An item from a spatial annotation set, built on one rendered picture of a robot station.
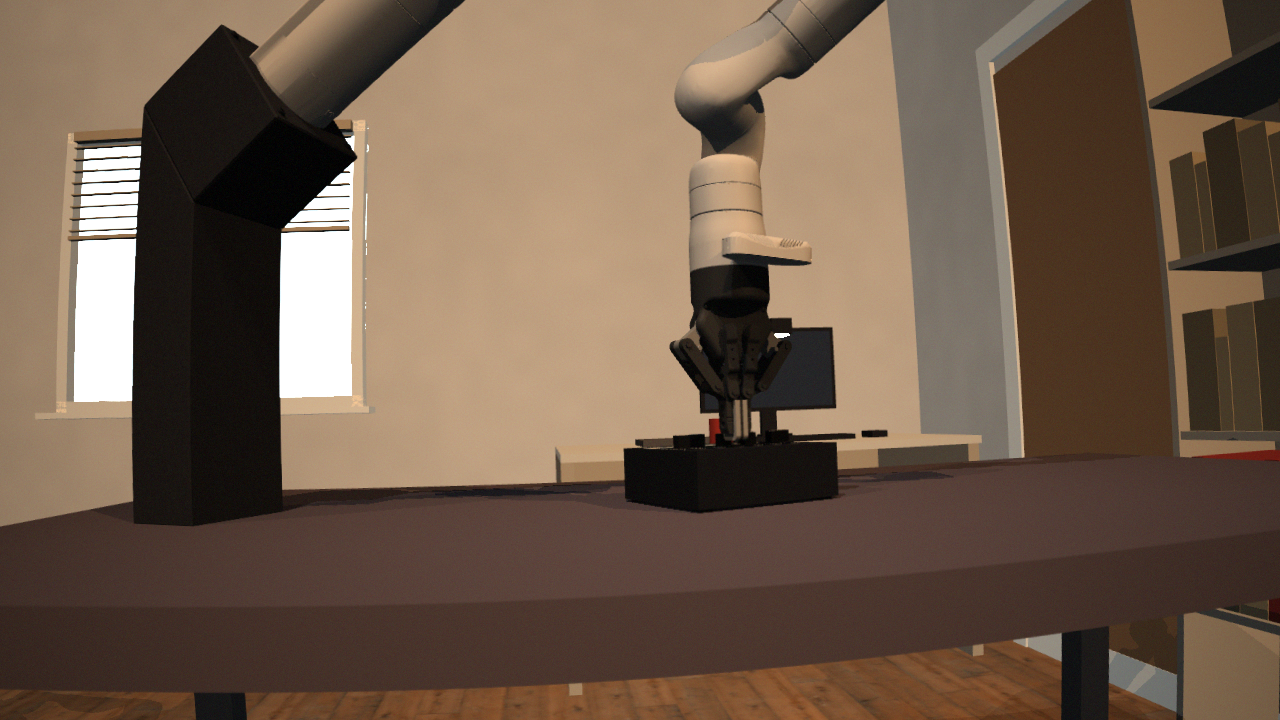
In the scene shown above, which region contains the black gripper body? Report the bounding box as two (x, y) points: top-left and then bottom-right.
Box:
(690, 265), (772, 364)

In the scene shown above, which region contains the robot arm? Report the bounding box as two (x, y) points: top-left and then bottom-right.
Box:
(250, 0), (884, 272)

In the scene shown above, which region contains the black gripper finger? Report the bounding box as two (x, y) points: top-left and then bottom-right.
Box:
(669, 323), (742, 441)
(737, 324), (792, 439)

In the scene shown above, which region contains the black lighting desk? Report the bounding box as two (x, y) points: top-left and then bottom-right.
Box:
(625, 429), (838, 512)

